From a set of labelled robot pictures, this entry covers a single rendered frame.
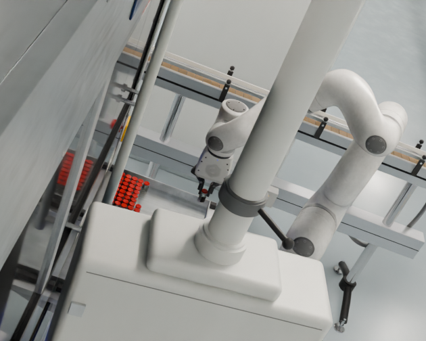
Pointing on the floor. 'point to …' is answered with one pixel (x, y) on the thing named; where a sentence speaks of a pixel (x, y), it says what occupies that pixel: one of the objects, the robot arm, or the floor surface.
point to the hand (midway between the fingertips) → (205, 188)
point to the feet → (343, 296)
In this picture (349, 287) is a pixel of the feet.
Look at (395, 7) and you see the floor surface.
